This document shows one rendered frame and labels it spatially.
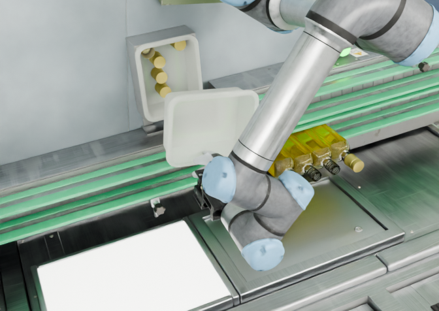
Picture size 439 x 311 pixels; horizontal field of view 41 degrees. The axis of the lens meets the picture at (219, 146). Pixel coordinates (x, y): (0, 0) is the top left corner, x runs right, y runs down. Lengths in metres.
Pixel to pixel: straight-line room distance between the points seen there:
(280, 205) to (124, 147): 0.65
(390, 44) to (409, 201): 0.77
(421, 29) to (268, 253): 0.49
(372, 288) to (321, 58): 0.66
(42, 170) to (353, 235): 0.83
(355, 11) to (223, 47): 0.78
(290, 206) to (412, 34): 0.38
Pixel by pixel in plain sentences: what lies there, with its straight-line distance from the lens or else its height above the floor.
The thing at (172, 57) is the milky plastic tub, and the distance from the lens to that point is 1.64.
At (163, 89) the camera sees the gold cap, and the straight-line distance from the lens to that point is 1.62.
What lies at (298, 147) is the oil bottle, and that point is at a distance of 1.62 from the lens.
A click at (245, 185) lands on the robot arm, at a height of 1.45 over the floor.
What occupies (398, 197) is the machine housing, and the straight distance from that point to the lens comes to 1.77.
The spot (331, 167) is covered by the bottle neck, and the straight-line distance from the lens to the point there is 1.57.
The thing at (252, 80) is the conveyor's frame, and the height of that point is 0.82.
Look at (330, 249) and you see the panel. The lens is 1.52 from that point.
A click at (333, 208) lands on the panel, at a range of 1.65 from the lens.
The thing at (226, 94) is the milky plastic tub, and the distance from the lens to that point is 1.33.
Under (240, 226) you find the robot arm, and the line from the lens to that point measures 1.17.
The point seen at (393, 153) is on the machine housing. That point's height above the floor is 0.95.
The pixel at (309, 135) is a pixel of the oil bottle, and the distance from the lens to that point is 1.67.
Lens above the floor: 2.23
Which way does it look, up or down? 53 degrees down
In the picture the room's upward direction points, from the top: 138 degrees clockwise
